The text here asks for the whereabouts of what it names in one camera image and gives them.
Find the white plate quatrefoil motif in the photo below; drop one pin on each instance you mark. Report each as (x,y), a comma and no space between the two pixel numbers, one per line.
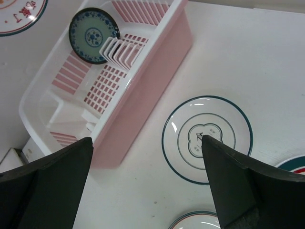
(183,130)

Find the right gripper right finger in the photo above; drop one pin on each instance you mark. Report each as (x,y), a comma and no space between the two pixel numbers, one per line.
(250,194)

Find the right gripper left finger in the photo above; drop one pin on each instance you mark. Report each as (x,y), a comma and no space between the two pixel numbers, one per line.
(46,193)

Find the orange sunburst plate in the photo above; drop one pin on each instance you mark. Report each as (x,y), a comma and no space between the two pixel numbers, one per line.
(17,16)
(196,220)

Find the green red rimmed plate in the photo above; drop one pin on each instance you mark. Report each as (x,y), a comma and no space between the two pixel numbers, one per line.
(295,165)

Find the small blue patterned plate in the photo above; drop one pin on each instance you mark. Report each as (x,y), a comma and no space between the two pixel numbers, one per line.
(88,31)

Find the pink white dish rack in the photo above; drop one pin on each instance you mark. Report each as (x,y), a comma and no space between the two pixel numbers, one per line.
(70,99)

